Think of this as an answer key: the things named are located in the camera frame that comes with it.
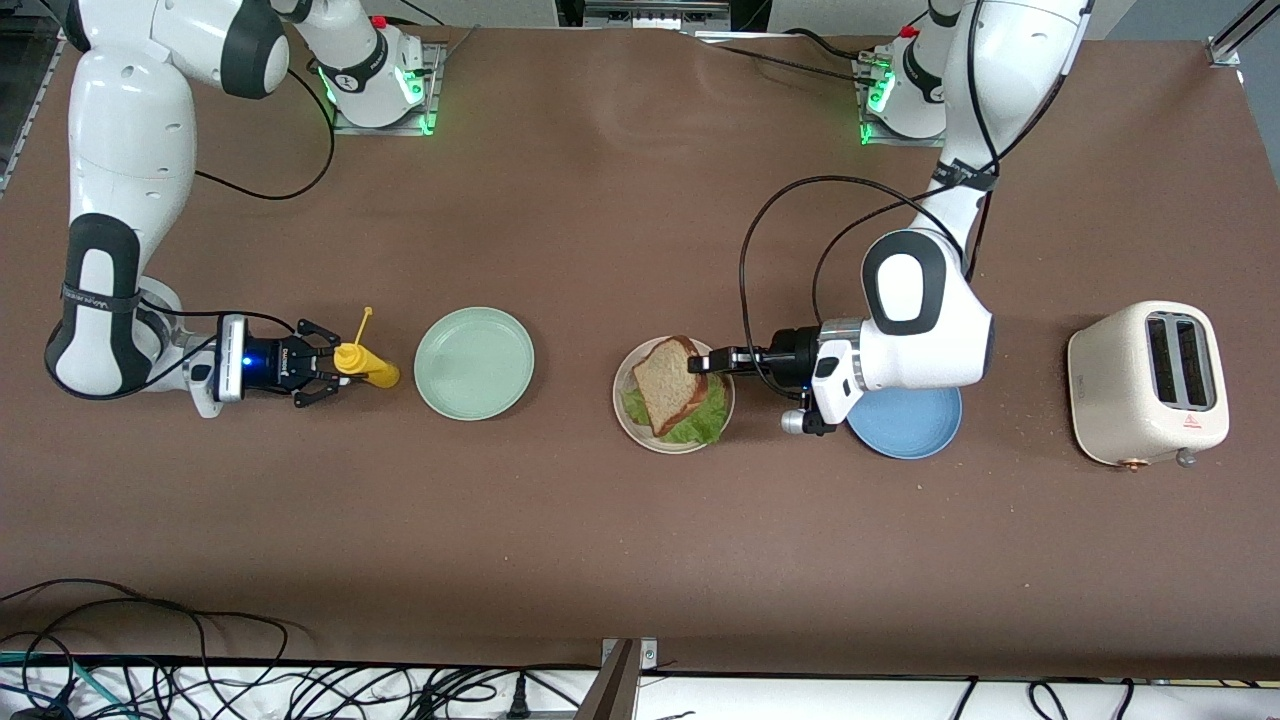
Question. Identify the blue plate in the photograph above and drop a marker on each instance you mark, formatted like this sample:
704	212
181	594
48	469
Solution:
910	430

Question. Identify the black power plug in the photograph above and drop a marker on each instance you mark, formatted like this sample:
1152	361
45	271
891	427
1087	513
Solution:
517	700

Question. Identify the white toaster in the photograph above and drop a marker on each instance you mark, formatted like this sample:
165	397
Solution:
1110	390

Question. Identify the grey metal rail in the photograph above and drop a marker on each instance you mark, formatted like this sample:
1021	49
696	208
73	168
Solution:
655	10

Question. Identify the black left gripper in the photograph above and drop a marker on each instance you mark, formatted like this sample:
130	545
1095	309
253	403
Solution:
793	354

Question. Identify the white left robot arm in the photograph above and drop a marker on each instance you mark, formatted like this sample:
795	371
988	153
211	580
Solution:
930	310

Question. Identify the yellow mustard squeeze bottle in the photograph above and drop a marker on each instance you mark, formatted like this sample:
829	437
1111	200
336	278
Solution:
365	365

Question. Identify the aluminium frame profile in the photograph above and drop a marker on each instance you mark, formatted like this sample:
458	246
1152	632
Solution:
25	120
1222	50

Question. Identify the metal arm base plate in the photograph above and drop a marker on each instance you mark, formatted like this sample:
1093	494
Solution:
868	135
434	100

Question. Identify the mint green plate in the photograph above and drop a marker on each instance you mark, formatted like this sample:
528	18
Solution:
472	364

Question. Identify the beige plate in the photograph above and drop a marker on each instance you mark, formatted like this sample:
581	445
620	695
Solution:
625	400

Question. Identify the green lettuce leaf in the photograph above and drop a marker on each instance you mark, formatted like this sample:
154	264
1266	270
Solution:
700	420

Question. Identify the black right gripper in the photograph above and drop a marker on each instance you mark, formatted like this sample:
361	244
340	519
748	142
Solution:
278	364

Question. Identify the brown bread slice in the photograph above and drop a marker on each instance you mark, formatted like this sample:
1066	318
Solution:
665	385

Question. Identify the grey metal bar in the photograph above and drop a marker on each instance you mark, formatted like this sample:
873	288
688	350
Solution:
612	690

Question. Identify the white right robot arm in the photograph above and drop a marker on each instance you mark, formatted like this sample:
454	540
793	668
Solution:
125	200

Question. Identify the small aluminium bracket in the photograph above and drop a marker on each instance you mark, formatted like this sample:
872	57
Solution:
648	655

